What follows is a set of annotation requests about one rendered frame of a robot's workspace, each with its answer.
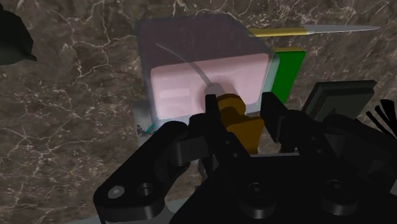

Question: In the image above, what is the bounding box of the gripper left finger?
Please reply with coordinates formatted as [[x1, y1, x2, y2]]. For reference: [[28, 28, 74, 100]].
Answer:
[[93, 94, 251, 224]]

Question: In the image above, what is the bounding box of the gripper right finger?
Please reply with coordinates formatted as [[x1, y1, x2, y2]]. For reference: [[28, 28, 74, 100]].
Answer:
[[260, 92, 397, 195]]

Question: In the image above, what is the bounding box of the dark grey book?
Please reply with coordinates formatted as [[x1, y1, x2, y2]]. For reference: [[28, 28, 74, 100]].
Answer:
[[302, 80, 378, 122]]

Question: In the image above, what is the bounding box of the green box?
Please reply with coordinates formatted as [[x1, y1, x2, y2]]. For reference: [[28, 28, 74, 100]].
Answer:
[[270, 47, 307, 105]]

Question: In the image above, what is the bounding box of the translucent box with pink base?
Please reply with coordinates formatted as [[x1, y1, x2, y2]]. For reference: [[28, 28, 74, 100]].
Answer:
[[136, 13, 281, 135]]

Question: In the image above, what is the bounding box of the black rounded thing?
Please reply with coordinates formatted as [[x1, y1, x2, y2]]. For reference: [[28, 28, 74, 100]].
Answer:
[[0, 3, 38, 66]]

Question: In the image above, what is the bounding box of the yellow-handled knife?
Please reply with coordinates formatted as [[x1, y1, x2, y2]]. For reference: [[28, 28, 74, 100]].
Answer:
[[247, 24, 382, 38]]

